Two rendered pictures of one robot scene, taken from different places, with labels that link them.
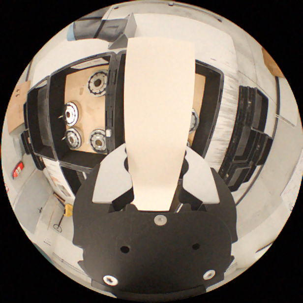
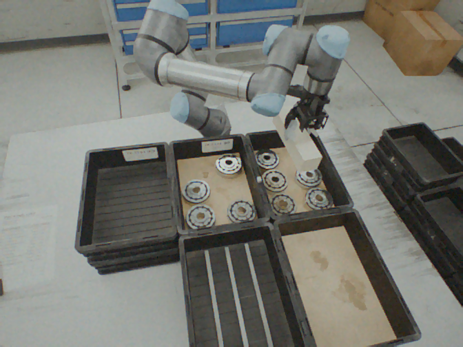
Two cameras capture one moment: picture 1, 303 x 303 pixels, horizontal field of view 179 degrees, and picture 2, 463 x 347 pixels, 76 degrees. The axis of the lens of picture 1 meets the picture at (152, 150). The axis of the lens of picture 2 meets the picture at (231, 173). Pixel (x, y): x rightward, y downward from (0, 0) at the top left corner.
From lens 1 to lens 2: 96 cm
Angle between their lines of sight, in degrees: 66
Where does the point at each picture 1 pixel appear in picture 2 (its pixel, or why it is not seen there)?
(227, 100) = (343, 164)
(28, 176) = not seen: outside the picture
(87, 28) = (199, 111)
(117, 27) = (220, 119)
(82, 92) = (207, 175)
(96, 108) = (229, 188)
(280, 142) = not seen: outside the picture
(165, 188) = (309, 142)
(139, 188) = (299, 144)
